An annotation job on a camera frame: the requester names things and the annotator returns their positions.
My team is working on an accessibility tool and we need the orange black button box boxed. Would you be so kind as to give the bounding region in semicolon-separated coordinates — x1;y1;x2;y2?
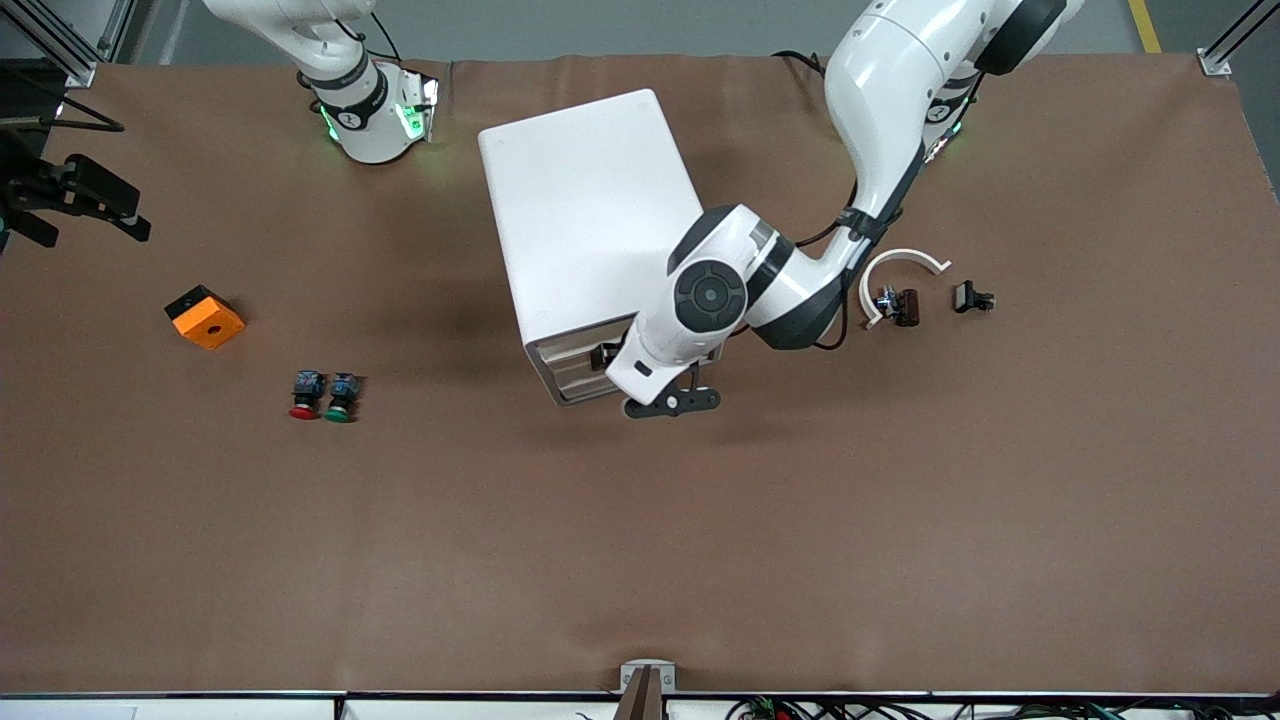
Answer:
164;285;247;351

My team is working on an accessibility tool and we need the tangled cable bundle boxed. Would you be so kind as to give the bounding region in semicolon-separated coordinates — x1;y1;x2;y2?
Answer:
725;697;1280;720

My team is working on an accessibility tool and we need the white curved plastic arc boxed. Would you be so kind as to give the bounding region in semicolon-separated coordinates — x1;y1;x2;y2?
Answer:
859;247;953;330

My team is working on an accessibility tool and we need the white drawer cabinet shell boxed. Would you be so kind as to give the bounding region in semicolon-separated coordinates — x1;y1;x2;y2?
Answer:
477;88;706;406

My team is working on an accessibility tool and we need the dark brown button component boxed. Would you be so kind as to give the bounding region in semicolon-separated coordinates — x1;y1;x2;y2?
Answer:
874;286;922;329

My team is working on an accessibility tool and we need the brown table mat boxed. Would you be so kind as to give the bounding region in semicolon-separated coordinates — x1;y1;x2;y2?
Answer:
0;52;1280;696

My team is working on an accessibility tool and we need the white table edge rail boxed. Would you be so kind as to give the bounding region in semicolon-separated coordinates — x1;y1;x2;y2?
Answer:
0;690;1280;720

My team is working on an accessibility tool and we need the grey front camera mount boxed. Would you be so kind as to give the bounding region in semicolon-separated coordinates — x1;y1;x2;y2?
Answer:
618;660;677;720

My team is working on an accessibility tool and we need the silver right base bracket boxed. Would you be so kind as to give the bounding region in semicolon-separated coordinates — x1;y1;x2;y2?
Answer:
400;75;441;143

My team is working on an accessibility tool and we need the green push button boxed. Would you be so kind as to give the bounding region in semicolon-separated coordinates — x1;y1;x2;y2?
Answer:
323;372;361;424

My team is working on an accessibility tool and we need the aluminium frame post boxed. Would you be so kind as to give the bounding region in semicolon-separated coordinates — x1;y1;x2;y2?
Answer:
1197;0;1280;77
0;0;136;91

